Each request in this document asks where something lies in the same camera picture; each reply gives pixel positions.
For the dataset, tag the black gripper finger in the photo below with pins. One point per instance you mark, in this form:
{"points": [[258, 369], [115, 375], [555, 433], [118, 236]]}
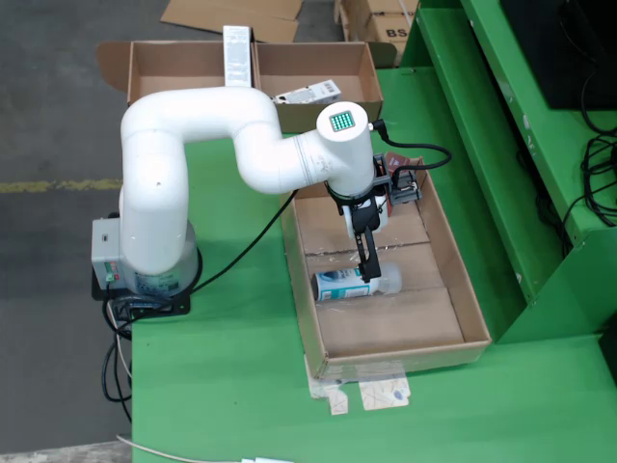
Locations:
{"points": [[358, 251], [371, 272]]}

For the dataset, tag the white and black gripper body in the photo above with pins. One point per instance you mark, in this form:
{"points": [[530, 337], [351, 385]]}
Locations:
{"points": [[366, 212]]}

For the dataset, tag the white bottle with teal label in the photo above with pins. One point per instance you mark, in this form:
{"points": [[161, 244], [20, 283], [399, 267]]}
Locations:
{"points": [[337, 284]]}

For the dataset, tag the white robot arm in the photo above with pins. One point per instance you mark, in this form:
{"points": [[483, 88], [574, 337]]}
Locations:
{"points": [[159, 202]]}

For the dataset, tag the shallow cardboard tray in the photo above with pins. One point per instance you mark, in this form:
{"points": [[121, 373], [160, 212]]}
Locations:
{"points": [[385, 328]]}

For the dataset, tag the red carton box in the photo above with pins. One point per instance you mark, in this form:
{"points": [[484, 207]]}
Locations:
{"points": [[400, 159]]}

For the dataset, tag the cardboard tab with blue logo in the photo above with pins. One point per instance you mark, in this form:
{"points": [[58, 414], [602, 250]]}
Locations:
{"points": [[383, 393]]}

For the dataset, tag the white carton box with barcode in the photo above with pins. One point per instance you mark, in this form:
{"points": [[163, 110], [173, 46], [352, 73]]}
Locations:
{"points": [[313, 91]]}

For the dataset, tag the small cardboard tab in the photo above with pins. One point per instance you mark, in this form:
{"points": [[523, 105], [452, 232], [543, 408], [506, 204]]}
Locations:
{"points": [[337, 402]]}

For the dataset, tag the cardboard box printed BS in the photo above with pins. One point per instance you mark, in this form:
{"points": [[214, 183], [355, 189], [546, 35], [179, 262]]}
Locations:
{"points": [[388, 31]]}

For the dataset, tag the tall white carton box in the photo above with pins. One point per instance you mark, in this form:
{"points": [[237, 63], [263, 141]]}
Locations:
{"points": [[237, 53]]}

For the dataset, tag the grey robot controller box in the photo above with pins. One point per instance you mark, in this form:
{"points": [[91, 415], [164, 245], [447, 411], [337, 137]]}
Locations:
{"points": [[106, 251]]}

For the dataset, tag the green metal cabinet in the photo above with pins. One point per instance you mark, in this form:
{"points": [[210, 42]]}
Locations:
{"points": [[482, 144]]}

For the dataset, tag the white adapter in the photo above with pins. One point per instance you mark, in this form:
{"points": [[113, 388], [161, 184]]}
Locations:
{"points": [[265, 460]]}

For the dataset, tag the black monitor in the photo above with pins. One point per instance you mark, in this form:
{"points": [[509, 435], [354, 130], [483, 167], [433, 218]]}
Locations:
{"points": [[554, 48]]}

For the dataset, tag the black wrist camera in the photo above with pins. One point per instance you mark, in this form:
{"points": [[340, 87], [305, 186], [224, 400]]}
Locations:
{"points": [[407, 185]]}

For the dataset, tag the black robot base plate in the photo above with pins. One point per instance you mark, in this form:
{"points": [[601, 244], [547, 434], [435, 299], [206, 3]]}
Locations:
{"points": [[159, 308]]}

